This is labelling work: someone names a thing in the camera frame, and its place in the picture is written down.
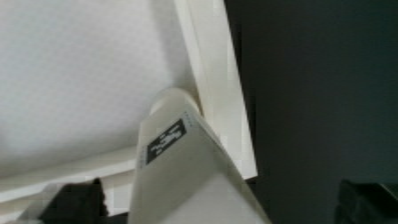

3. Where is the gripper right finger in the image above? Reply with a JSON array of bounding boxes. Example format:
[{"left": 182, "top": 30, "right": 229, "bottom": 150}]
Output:
[{"left": 334, "top": 180, "right": 398, "bottom": 224}]

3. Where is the white desk top tray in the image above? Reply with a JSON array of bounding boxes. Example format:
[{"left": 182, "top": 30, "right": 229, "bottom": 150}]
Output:
[{"left": 0, "top": 0, "right": 258, "bottom": 224}]

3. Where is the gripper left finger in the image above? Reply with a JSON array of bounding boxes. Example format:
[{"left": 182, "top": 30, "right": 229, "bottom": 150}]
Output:
[{"left": 39, "top": 179, "right": 109, "bottom": 224}]

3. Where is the white leg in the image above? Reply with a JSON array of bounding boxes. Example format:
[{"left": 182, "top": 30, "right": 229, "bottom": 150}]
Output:
[{"left": 128, "top": 88, "right": 272, "bottom": 224}]

